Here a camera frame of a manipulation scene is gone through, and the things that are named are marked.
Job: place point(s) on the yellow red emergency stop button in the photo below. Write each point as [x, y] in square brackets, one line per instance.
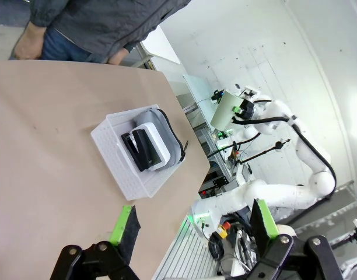
[223, 229]

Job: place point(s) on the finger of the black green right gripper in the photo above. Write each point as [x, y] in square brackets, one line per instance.
[237, 110]

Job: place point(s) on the person's left hand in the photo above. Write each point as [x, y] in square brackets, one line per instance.
[118, 56]

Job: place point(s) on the person's right forearm grey sleeve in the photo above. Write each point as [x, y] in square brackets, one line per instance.
[47, 11]

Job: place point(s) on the white side table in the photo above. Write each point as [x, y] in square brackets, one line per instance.
[161, 43]

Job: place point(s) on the white perforated plastic basket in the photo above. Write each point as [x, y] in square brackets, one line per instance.
[120, 175]

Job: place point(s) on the black smartwatch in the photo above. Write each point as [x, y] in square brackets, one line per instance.
[129, 47]

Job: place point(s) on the person's right hand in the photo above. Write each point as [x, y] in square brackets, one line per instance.
[29, 43]

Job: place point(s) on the person in grey jacket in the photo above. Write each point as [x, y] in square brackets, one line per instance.
[108, 23]

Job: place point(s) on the black camera on stand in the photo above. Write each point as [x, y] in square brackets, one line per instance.
[217, 96]

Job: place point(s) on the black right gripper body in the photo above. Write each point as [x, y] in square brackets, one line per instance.
[247, 108]

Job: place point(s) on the white rectangular box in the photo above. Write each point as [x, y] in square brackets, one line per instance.
[159, 140]

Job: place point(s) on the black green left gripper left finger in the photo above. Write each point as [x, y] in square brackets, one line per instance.
[126, 230]

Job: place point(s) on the person's left forearm grey sleeve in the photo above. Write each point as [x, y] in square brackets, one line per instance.
[167, 17]

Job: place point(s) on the black stapler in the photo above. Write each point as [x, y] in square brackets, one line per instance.
[142, 154]

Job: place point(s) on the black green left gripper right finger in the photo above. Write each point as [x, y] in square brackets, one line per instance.
[264, 224]

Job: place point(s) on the black clamp rod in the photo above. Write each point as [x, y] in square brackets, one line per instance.
[266, 150]

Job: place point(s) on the person's blue jeans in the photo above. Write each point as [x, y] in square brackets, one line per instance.
[59, 49]

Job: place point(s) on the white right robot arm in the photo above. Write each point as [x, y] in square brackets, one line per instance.
[283, 195]

